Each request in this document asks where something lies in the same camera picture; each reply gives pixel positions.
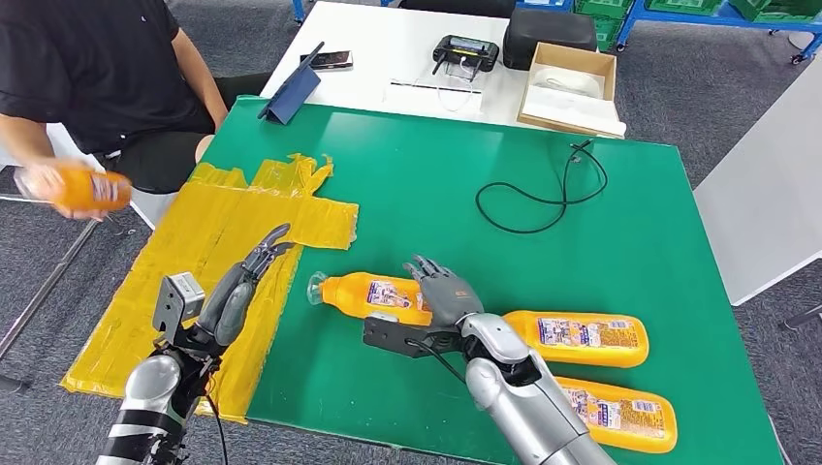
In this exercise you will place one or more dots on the person's left forearm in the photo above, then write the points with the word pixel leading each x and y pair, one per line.
pixel 205 90

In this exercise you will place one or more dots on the orange detergent bottle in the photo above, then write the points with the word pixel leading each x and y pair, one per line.
pixel 578 353
pixel 83 189
pixel 629 433
pixel 347 298

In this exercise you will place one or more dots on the person's right forearm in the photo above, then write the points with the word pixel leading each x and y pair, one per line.
pixel 25 144

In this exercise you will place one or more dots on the black smartphone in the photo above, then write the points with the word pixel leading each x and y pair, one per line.
pixel 331 59

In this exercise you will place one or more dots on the yellow taped plastic sheet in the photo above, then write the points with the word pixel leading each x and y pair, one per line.
pixel 192 269

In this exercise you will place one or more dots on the white flat board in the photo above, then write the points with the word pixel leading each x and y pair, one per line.
pixel 565 110

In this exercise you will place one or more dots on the brown cardboard box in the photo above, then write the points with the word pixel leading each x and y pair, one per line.
pixel 546 55

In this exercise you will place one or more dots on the black remote controller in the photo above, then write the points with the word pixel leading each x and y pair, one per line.
pixel 465 55

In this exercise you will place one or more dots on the white table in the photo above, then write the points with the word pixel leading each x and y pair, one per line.
pixel 770 192
pixel 74 144
pixel 385 37

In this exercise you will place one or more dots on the black right camera bracket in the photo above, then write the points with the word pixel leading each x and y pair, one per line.
pixel 392 337

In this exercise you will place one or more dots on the person's right hand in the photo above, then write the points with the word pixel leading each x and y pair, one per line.
pixel 45 183

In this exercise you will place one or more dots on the black camera bracket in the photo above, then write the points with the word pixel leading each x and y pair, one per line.
pixel 392 337
pixel 176 343

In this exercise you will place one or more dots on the white stool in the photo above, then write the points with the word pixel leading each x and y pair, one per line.
pixel 154 207

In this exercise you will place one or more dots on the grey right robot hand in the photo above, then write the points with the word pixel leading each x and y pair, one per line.
pixel 453 298

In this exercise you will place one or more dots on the grey table leg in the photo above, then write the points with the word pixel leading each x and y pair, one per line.
pixel 799 318

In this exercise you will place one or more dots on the green plastic crate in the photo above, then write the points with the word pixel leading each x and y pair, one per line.
pixel 603 8
pixel 770 9
pixel 607 35
pixel 681 6

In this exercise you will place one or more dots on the grey metal table frame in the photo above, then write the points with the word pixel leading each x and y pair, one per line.
pixel 38 301

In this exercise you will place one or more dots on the green table mat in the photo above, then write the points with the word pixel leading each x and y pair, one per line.
pixel 417 179

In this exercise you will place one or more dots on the tablet in blue case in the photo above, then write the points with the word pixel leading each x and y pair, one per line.
pixel 292 95

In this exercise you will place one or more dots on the person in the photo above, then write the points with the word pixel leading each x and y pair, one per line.
pixel 96 64

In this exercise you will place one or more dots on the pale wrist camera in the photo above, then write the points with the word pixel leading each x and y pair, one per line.
pixel 183 298
pixel 384 317

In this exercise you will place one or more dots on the white foam insert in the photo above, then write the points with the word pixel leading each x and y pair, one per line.
pixel 568 81

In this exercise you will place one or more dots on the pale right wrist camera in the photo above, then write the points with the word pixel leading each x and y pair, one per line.
pixel 384 317

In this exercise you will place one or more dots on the black carry case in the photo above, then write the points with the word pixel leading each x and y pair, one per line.
pixel 546 33

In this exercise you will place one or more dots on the blue metal rack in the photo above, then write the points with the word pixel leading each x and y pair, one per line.
pixel 738 25

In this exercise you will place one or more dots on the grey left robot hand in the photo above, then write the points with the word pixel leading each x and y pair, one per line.
pixel 225 314

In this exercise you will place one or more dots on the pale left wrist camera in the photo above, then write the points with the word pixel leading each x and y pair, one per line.
pixel 183 298

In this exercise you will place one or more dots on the black left camera bracket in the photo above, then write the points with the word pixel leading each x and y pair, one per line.
pixel 176 343

